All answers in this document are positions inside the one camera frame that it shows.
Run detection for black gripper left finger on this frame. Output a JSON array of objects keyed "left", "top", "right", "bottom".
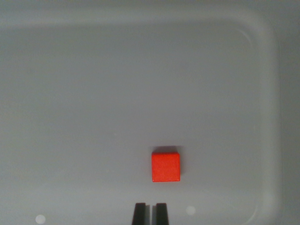
[{"left": 132, "top": 202, "right": 150, "bottom": 225}]

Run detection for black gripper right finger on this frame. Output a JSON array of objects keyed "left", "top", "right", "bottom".
[{"left": 151, "top": 202, "right": 170, "bottom": 225}]

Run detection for red cube block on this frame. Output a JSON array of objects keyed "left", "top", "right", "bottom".
[{"left": 151, "top": 151, "right": 181, "bottom": 183}]

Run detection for white plastic tray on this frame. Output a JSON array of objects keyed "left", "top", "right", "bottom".
[{"left": 0, "top": 0, "right": 300, "bottom": 225}]

